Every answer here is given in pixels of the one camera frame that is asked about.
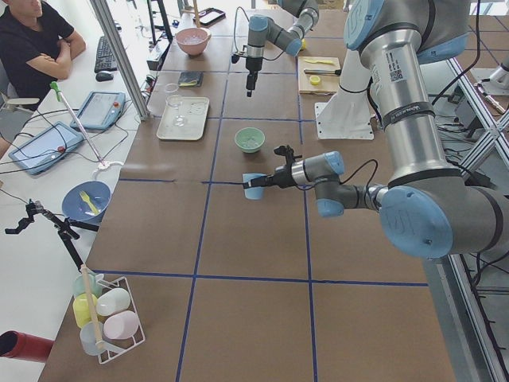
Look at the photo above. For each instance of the black computer mouse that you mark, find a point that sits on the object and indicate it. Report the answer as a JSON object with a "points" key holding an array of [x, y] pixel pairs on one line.
{"points": [[103, 76]]}

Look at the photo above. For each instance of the blue teach pendant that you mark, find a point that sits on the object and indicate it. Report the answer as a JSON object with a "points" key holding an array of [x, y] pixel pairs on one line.
{"points": [[46, 148], [100, 110]]}

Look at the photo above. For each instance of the yellow plastic fork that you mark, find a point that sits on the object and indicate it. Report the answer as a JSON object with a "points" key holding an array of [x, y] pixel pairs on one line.
{"points": [[86, 199]]}

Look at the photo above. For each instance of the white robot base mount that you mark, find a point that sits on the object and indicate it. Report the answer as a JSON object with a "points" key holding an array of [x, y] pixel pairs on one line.
{"points": [[347, 114]]}

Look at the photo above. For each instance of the grey folded cloth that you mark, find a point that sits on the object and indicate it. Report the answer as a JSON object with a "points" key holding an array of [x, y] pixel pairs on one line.
{"points": [[190, 79]]}

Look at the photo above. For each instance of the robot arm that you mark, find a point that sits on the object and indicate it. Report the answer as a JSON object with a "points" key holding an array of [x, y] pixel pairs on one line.
{"points": [[426, 210], [262, 29]]}

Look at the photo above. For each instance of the light blue plastic cup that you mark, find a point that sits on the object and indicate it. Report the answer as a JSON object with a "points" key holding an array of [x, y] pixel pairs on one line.
{"points": [[251, 192]]}

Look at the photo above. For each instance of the white stand with rod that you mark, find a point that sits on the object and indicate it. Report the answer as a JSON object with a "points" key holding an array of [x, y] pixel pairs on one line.
{"points": [[103, 164]]}

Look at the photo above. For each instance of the aluminium frame post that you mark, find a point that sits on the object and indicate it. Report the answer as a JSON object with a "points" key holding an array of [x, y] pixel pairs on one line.
{"points": [[106, 21]]}

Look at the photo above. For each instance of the blue teach pendant far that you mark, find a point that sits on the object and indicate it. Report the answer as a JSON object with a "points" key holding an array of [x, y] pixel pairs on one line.
{"points": [[100, 110]]}

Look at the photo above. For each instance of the clear wine glass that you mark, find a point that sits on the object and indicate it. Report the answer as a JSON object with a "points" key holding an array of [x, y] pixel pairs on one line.
{"points": [[174, 102]]}

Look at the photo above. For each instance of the white cup in rack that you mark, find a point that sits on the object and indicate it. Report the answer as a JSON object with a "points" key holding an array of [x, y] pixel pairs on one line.
{"points": [[112, 302]]}

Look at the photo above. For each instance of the steel knife handle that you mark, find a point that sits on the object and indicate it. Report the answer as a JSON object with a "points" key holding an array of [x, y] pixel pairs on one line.
{"points": [[322, 72]]}

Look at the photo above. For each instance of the yellow plastic knife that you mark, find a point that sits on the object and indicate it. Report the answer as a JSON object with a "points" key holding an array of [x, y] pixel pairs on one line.
{"points": [[311, 61]]}

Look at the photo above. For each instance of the white wire cup rack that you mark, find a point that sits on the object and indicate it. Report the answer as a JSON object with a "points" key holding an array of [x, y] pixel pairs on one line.
{"points": [[107, 317]]}

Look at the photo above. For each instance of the seated person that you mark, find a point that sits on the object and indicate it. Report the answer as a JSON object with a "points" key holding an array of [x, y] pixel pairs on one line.
{"points": [[37, 47]]}

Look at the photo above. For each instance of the ice cubes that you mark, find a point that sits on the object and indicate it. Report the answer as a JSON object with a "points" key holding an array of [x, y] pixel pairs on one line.
{"points": [[250, 142]]}

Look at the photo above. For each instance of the pink bowl with ice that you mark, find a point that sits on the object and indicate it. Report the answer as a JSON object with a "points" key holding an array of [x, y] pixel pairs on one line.
{"points": [[193, 41]]}

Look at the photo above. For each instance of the blue teach pendant near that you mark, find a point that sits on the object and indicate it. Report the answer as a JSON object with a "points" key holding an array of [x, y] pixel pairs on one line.
{"points": [[46, 148]]}

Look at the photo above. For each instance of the green cup in rack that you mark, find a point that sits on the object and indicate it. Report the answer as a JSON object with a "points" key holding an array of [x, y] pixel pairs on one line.
{"points": [[95, 286]]}

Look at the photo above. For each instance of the dark blue bowl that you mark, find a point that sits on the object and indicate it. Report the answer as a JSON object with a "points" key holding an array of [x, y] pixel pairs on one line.
{"points": [[75, 209]]}

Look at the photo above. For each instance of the pink cup in rack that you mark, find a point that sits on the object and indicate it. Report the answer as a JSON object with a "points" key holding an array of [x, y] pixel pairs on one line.
{"points": [[121, 325]]}

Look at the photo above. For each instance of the black keyboard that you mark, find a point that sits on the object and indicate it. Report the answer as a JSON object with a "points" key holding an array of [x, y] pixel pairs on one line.
{"points": [[104, 58]]}

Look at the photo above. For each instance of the red cylinder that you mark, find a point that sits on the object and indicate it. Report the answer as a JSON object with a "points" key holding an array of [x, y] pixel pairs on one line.
{"points": [[27, 347]]}

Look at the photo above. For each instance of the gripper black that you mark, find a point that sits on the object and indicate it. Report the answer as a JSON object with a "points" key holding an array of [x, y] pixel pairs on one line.
{"points": [[281, 178], [252, 64]]}

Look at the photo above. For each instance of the cream bear tray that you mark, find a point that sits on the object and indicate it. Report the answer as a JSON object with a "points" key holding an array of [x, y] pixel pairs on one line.
{"points": [[195, 109]]}

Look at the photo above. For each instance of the wooden rack handle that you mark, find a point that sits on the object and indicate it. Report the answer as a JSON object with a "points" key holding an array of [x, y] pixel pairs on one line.
{"points": [[99, 343]]}

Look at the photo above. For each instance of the yellow cup in rack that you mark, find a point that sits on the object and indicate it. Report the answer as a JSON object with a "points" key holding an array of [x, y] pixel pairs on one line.
{"points": [[81, 310]]}

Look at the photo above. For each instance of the wooden cutting board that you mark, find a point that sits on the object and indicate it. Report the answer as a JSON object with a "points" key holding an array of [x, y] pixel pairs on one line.
{"points": [[329, 84]]}

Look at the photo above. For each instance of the lemon half slice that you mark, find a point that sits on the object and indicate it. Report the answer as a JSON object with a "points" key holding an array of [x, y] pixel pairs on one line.
{"points": [[314, 80]]}

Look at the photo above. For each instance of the clear cup in rack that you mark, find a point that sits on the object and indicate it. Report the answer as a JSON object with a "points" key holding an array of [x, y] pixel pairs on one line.
{"points": [[88, 340]]}

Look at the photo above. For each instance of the green bowl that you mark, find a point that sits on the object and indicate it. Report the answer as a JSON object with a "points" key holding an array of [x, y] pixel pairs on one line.
{"points": [[249, 132]]}

